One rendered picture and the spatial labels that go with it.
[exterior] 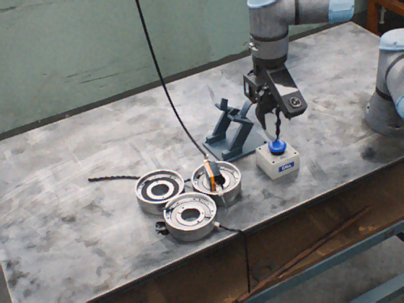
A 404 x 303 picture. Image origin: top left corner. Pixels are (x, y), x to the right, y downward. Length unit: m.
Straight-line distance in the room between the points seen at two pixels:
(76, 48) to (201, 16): 0.66
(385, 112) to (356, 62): 0.33
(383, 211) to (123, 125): 0.71
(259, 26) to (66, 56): 1.78
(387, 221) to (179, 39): 1.72
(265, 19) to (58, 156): 0.63
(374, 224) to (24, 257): 0.85
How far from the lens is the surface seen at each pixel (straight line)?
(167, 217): 1.15
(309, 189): 1.23
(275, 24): 1.07
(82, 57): 2.79
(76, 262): 1.15
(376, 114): 1.39
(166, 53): 2.94
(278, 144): 1.24
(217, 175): 1.16
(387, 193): 1.61
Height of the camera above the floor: 1.63
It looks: 36 degrees down
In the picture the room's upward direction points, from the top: 6 degrees counter-clockwise
